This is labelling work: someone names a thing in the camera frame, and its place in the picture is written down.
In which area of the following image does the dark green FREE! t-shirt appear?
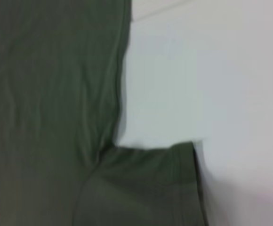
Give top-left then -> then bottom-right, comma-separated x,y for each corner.
0,0 -> 209,226

